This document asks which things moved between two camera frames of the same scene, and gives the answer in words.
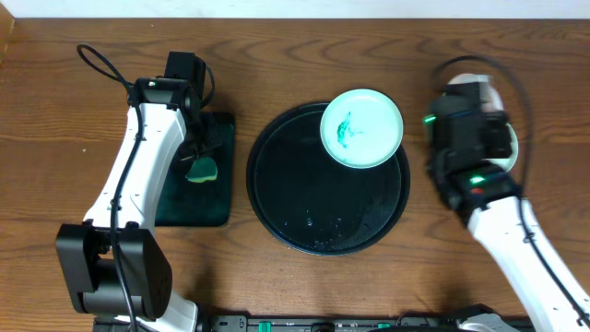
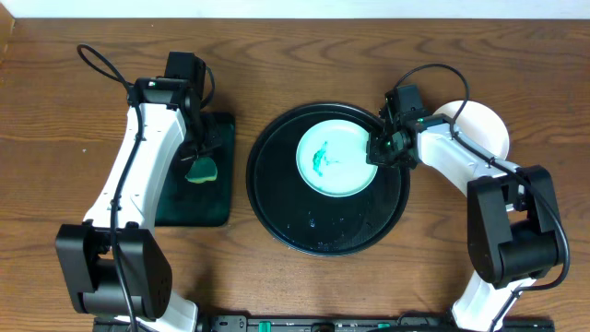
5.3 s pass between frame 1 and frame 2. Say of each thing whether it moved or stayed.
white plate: moved
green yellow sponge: stayed
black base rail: stayed
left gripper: stayed
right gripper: moved
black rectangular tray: stayed
